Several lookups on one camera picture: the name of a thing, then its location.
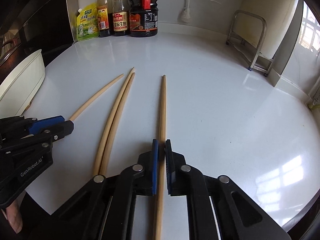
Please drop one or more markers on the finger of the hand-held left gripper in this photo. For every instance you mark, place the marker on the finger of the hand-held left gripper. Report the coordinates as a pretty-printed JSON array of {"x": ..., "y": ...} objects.
[
  {"x": 62, "y": 128},
  {"x": 45, "y": 125}
]

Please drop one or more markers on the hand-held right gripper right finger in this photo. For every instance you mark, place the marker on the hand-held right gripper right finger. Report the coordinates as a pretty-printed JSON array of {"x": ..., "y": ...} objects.
[{"x": 168, "y": 165}]

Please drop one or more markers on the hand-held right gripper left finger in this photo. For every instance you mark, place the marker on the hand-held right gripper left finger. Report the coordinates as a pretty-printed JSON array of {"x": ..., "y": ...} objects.
[{"x": 155, "y": 165}]

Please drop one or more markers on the long wooden chopstick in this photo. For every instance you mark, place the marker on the long wooden chopstick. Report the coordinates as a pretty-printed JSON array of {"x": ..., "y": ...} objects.
[
  {"x": 163, "y": 110},
  {"x": 100, "y": 92},
  {"x": 112, "y": 130}
]

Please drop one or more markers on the person's left hand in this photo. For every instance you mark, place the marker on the person's left hand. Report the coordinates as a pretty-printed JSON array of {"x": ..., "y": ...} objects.
[{"x": 12, "y": 217}]

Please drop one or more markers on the small brown wooden piece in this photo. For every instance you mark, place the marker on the small brown wooden piece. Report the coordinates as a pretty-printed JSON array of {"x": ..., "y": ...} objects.
[{"x": 28, "y": 107}]

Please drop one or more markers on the bundle of wooden chopsticks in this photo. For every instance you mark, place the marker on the bundle of wooden chopsticks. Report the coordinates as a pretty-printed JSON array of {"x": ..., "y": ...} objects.
[{"x": 105, "y": 130}]

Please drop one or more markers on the white rectangular container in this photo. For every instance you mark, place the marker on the white rectangular container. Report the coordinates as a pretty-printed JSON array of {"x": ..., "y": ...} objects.
[{"x": 22, "y": 85}]

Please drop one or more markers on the yellow green seasoning pouch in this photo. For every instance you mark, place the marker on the yellow green seasoning pouch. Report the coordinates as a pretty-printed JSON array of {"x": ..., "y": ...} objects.
[{"x": 87, "y": 25}]

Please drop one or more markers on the black kitchen appliance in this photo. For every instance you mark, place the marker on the black kitchen appliance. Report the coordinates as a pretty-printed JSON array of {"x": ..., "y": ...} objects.
[{"x": 37, "y": 17}]

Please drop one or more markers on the small yellow-capped vinegar bottle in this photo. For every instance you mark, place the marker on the small yellow-capped vinegar bottle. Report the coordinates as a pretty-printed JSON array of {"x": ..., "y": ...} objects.
[{"x": 103, "y": 22}]

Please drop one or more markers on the yellow-capped soy sauce bottle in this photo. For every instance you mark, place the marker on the yellow-capped soy sauce bottle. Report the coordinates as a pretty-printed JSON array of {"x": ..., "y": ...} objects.
[{"x": 120, "y": 25}]

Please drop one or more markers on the white hanging brush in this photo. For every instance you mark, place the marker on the white hanging brush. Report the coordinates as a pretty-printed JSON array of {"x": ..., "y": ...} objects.
[{"x": 185, "y": 16}]

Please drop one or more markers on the metal countertop rack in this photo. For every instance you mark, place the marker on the metal countertop rack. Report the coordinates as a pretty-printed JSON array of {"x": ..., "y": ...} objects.
[{"x": 260, "y": 33}]

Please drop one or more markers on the white cutting board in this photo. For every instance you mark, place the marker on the white cutting board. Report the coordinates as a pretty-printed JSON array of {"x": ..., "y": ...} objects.
[{"x": 277, "y": 35}]

